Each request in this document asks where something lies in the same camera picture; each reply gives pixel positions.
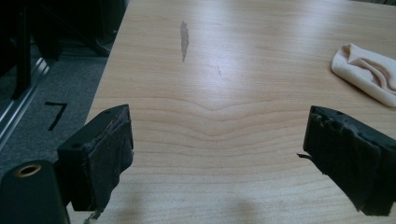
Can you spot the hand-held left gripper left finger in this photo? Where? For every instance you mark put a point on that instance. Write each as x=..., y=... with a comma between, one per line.
x=93, y=161

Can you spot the aluminium floor rail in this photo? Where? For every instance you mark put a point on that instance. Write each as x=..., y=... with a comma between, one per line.
x=19, y=105

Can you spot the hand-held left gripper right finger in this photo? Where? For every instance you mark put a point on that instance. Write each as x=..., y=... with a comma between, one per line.
x=351, y=161

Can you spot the cream folded cloth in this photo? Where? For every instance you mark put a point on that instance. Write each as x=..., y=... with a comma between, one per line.
x=364, y=73

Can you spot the black stand post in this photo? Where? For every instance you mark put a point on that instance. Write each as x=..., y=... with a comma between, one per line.
x=23, y=62

